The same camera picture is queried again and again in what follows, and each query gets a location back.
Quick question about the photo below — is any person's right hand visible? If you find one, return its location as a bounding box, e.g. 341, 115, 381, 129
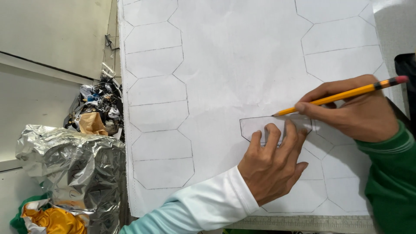
294, 74, 400, 143

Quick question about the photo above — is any person's left hand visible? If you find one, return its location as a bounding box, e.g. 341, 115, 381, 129
237, 119, 309, 207

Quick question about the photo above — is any yellow pencil with pink eraser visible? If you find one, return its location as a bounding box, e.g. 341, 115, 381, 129
271, 75, 409, 117

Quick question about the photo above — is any clear plastic hexagon template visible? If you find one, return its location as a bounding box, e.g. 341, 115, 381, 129
239, 114, 313, 148

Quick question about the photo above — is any black object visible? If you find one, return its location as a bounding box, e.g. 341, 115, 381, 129
394, 53, 416, 130

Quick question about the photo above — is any grey measuring ruler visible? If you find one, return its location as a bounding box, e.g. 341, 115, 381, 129
224, 214, 377, 234

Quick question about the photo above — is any white fabric with pencil outlines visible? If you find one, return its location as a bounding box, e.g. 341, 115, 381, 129
118, 0, 394, 218

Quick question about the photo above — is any heap of mixed scraps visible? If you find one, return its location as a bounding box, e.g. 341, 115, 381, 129
63, 72, 125, 138

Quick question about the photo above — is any crumpled silver foil bag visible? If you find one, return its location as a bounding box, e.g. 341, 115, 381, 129
15, 124, 127, 234

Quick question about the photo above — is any orange cloth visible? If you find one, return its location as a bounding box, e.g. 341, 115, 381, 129
21, 199, 88, 234

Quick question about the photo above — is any green cloth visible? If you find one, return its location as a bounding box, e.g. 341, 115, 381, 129
9, 192, 49, 234

